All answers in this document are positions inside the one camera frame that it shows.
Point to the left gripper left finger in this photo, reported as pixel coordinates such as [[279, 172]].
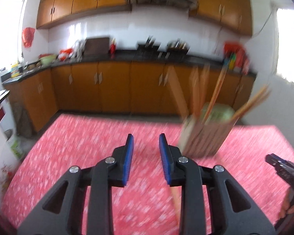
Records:
[[60, 211]]

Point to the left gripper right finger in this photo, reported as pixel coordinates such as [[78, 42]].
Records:
[[210, 194]]

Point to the dark bamboo chopstick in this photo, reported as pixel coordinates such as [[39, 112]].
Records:
[[251, 102]]

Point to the brown lower kitchen cabinets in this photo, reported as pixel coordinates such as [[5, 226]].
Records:
[[122, 85]]

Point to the person right hand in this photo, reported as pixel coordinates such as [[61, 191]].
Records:
[[286, 208]]

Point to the grey perforated utensil holder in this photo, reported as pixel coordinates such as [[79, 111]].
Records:
[[200, 139]]

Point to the red floral tablecloth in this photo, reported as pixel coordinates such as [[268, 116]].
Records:
[[145, 205]]

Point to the red bag with bottles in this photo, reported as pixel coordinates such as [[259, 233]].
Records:
[[236, 57]]

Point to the green basin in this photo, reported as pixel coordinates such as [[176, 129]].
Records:
[[46, 59]]

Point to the black wok right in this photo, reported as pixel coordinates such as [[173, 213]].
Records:
[[177, 47]]

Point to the black wok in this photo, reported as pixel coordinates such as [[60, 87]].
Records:
[[177, 47], [150, 46]]

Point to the dark cutting board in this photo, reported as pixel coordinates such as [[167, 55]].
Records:
[[96, 46]]

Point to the red bottle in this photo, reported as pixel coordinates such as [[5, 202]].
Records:
[[112, 48]]

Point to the black wok left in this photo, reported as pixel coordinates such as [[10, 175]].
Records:
[[150, 46]]

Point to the brown upper cabinets right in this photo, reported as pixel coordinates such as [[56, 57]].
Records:
[[235, 15]]

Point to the red plastic bag on wall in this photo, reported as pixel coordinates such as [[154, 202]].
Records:
[[28, 36]]

